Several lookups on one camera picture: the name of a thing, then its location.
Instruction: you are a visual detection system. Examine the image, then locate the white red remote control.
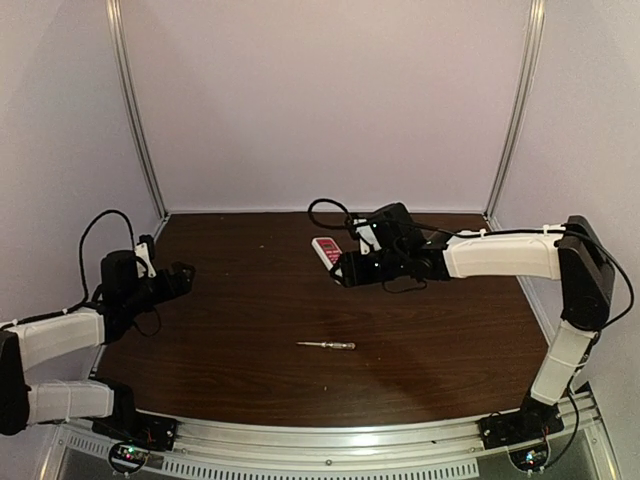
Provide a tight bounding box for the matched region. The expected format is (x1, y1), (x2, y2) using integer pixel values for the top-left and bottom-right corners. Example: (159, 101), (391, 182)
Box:
(311, 237), (342, 270)

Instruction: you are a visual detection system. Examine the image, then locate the clear handle screwdriver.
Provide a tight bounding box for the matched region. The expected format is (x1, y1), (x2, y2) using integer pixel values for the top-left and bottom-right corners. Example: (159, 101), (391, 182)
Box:
(296, 341), (356, 351)

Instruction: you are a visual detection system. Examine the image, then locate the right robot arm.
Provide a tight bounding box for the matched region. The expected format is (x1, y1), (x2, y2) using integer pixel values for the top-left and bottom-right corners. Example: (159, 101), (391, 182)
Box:
(312, 203), (615, 409)

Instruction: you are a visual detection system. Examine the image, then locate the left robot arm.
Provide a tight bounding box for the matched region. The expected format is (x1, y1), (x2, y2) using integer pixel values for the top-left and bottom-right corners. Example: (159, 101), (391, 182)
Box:
(1, 248), (196, 438)

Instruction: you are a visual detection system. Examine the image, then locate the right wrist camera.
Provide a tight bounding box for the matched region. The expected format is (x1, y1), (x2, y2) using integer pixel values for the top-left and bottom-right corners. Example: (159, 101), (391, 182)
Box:
(349, 217), (381, 255)

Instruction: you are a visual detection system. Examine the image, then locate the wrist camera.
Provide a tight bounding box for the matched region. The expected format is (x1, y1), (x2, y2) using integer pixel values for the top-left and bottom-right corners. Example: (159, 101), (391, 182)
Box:
(349, 217), (381, 255)
(134, 234), (156, 278)

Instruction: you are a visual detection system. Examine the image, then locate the right camera cable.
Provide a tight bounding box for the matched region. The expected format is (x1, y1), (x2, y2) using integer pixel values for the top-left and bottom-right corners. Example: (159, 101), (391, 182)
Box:
(307, 198), (356, 231)

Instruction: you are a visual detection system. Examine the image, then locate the camera cable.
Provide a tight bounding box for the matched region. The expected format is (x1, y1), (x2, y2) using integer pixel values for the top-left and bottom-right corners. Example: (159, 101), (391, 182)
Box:
(307, 198), (356, 231)
(78, 209), (136, 306)

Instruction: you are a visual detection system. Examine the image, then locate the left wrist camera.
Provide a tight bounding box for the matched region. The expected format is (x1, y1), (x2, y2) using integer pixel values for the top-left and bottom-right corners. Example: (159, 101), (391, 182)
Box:
(134, 234), (156, 278)

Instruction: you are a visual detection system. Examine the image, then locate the left camera cable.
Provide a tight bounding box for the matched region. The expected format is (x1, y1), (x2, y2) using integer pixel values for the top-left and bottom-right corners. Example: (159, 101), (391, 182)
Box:
(78, 209), (136, 306)

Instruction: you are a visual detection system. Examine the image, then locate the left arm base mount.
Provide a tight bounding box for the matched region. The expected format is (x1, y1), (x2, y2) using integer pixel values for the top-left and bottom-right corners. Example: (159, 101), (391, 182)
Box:
(91, 411), (178, 477)

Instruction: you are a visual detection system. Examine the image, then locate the front aluminium rail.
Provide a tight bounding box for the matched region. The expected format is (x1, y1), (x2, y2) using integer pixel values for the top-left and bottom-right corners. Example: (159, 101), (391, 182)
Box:
(36, 392), (621, 479)

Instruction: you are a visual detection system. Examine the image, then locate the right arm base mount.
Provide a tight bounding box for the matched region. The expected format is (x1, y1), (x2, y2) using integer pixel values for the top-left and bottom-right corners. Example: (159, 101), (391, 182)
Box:
(478, 410), (564, 475)

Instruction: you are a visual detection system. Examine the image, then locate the left aluminium frame post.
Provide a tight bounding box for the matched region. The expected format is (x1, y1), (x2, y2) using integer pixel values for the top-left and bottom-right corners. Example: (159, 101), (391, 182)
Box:
(105, 0), (168, 220)

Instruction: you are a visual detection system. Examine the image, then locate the aluminium frame post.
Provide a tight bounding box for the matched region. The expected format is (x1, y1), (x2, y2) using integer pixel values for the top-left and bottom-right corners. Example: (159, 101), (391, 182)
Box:
(105, 0), (168, 220)
(484, 0), (546, 224)

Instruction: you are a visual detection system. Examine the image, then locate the right aluminium frame post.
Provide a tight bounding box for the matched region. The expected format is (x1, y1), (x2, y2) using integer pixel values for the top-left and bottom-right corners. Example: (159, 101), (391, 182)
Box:
(484, 0), (546, 224)

